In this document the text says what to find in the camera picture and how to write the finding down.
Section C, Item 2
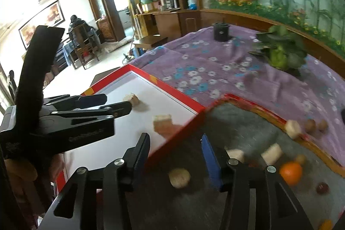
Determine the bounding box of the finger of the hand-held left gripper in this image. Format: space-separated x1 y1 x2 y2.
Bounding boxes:
42 93 107 110
40 101 133 122

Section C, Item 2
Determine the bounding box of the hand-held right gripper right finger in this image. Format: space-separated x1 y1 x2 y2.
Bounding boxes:
201 134 314 230

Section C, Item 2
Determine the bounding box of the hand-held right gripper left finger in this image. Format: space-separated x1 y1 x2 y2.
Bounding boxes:
38 132 151 230

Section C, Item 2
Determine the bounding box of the round beige fruit chunk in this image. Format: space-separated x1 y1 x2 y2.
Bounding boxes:
168 168 190 189

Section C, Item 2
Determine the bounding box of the red box with white inside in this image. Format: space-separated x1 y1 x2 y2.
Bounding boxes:
52 64 207 202

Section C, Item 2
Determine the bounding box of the orange tangerine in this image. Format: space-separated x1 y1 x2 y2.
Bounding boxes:
279 162 302 186

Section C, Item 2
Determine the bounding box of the person's left hand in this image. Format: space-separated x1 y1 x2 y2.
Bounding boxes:
4 154 66 189

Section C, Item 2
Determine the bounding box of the beige cut fruit chunk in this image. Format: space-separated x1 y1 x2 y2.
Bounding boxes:
225 149 245 164
153 114 174 137
261 143 283 166
123 93 141 106

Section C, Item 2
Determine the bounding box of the wooden chair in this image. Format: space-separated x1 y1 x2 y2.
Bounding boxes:
69 24 100 70

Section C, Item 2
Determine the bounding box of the grey furry mat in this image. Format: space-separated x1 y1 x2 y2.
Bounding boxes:
94 94 345 230

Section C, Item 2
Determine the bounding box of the white floor cloth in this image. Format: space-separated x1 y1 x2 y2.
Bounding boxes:
104 39 130 53

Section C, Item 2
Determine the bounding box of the wooden slatted cabinet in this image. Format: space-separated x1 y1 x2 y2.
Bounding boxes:
96 18 114 42

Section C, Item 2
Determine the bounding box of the small wooden table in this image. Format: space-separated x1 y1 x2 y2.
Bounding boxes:
132 35 169 58

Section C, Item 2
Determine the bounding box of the cream wooden block on cloth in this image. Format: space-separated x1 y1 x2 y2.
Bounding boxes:
285 119 302 139

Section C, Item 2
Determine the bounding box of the purple floral tablecloth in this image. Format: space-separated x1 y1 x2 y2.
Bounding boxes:
132 24 345 174

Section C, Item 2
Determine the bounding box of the wooden counter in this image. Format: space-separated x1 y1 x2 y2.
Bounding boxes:
136 8 202 39

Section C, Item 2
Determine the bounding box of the small dark red fruit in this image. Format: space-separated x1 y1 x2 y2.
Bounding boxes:
316 183 330 195

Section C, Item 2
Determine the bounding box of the yellow orange fruit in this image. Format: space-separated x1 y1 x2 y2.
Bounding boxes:
318 219 335 230

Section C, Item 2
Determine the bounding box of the green bok choy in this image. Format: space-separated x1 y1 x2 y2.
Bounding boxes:
248 25 308 77

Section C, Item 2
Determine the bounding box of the black cylindrical cup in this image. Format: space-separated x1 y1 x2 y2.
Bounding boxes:
213 22 231 43

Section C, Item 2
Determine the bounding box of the framed wall painting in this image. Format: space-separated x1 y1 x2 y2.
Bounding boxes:
18 0 66 50

